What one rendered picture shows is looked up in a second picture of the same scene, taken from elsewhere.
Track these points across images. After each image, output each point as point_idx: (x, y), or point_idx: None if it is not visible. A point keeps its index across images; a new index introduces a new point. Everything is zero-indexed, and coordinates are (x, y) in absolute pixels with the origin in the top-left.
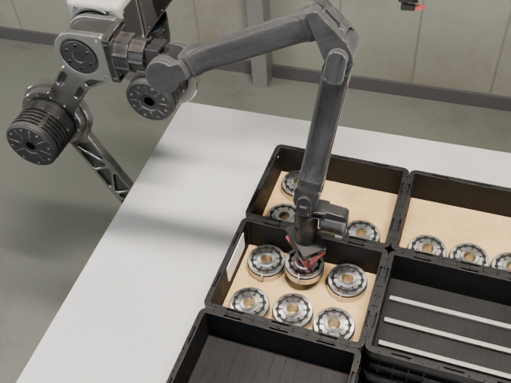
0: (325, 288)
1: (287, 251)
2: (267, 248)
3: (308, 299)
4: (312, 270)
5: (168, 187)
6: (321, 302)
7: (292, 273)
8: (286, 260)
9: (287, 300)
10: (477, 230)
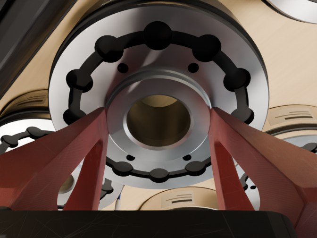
0: (268, 10)
1: (22, 66)
2: (2, 151)
3: (303, 137)
4: (236, 106)
5: None
6: (308, 63)
7: (192, 184)
8: (112, 178)
9: (251, 184)
10: None
